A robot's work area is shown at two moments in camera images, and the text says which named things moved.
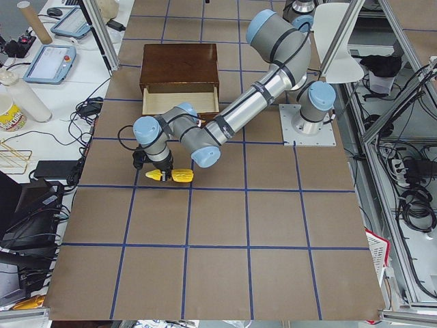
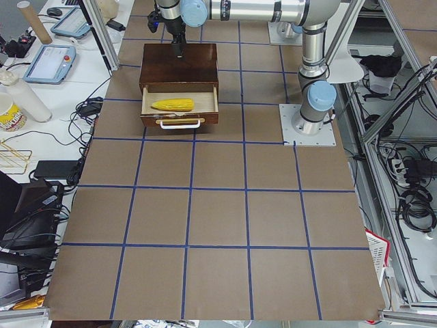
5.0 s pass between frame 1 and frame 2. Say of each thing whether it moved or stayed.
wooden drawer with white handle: stayed
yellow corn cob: moved
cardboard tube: stayed
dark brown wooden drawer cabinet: stayed
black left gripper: moved
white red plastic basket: stayed
